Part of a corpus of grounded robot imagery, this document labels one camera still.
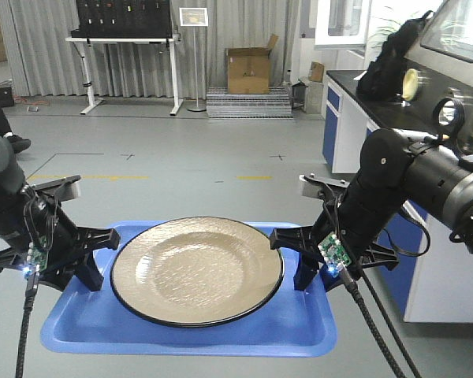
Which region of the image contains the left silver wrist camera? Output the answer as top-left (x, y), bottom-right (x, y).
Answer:
top-left (32, 175), bottom-right (81, 202)

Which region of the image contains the white standing desk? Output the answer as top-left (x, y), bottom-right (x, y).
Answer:
top-left (65, 33), bottom-right (183, 117)

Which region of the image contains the beige plate with black rim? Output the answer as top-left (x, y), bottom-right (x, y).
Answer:
top-left (110, 217), bottom-right (285, 328)

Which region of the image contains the right braided black cable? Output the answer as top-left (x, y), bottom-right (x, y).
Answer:
top-left (341, 263), bottom-right (423, 378)

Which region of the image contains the person's black shoe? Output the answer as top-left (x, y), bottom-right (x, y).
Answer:
top-left (0, 104), bottom-right (32, 155)

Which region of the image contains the black backpack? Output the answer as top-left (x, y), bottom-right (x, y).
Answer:
top-left (356, 10), bottom-right (434, 101)

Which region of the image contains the black pegboard panel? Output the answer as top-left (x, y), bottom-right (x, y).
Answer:
top-left (71, 0), bottom-right (173, 39)

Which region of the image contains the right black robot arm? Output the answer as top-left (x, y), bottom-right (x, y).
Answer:
top-left (270, 128), bottom-right (473, 291)

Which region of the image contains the blue plastic tray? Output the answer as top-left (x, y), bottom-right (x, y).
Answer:
top-left (39, 220), bottom-right (337, 358)

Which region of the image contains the brown cardboard box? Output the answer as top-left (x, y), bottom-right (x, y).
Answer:
top-left (226, 34), bottom-right (278, 95)

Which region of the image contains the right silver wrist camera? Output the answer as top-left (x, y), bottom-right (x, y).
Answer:
top-left (299, 174), bottom-right (349, 201)

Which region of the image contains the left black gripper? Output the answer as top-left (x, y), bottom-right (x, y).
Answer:
top-left (0, 196), bottom-right (121, 291)

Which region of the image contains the small cardboard box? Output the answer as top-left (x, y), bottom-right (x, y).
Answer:
top-left (307, 61), bottom-right (325, 83)

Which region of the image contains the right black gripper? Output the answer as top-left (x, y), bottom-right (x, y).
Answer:
top-left (269, 195), bottom-right (398, 291)

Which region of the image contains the braided black cable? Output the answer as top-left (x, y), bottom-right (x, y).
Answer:
top-left (13, 271), bottom-right (40, 378)
top-left (341, 263), bottom-right (423, 378)

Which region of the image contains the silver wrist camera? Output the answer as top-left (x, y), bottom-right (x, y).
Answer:
top-left (299, 174), bottom-right (349, 201)
top-left (32, 175), bottom-right (81, 202)

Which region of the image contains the left green circuit board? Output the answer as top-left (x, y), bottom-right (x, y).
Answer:
top-left (23, 243), bottom-right (48, 277)

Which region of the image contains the sign on metal stand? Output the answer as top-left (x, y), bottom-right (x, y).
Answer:
top-left (179, 7), bottom-right (209, 113)

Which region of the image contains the right green circuit board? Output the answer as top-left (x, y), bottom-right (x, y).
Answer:
top-left (318, 232), bottom-right (352, 276)

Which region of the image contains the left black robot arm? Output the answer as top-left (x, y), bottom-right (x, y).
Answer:
top-left (0, 136), bottom-right (120, 291)

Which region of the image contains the left braided black cable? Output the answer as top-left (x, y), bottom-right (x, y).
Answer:
top-left (13, 271), bottom-right (40, 378)

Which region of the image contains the glove box chamber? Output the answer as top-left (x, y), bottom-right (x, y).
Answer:
top-left (405, 1), bottom-right (473, 154)

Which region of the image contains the green circuit board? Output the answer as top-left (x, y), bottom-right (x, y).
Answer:
top-left (23, 243), bottom-right (48, 277)
top-left (318, 232), bottom-right (352, 276)

